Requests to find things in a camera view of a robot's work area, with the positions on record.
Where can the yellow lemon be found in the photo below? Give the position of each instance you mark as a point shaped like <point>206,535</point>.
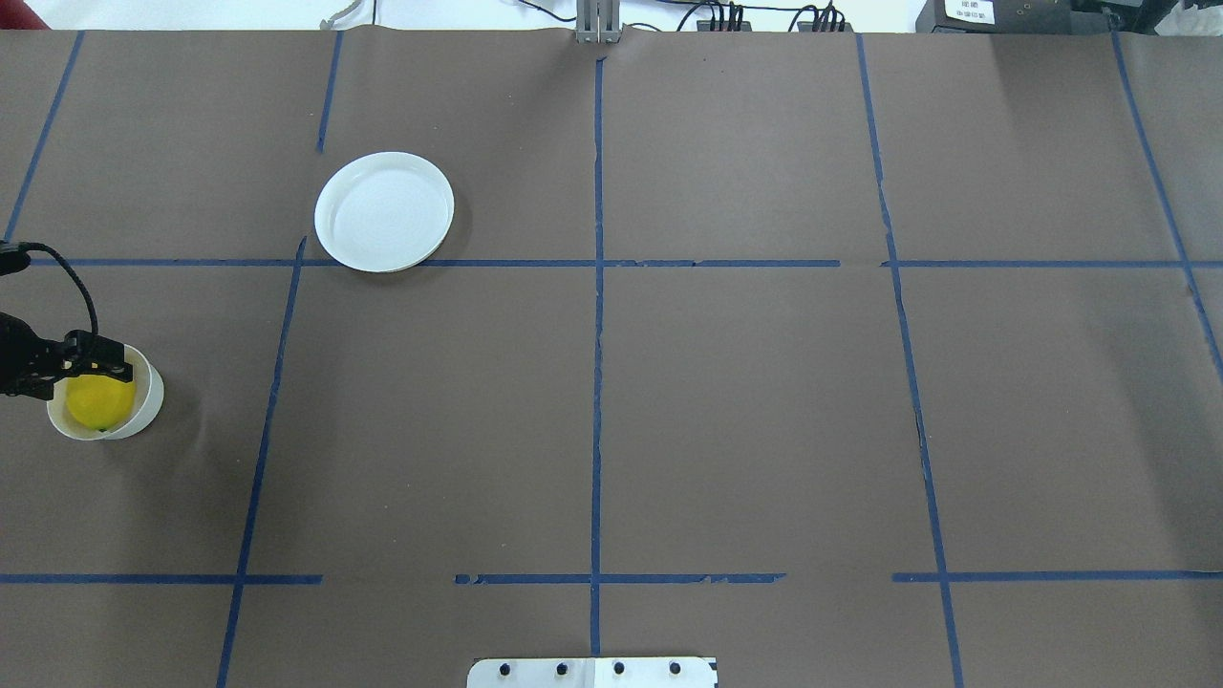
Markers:
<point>99,403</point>

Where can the white plate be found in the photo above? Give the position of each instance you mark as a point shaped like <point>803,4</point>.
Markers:
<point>385,212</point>

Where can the white mounting pillar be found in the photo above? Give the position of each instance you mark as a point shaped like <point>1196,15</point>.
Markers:
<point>631,671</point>

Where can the black computer box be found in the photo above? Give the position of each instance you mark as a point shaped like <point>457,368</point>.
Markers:
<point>1009,17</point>

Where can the aluminium frame post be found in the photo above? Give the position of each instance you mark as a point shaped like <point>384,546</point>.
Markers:
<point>598,22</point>

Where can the white bowl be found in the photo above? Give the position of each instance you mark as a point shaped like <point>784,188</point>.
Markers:
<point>148,402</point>

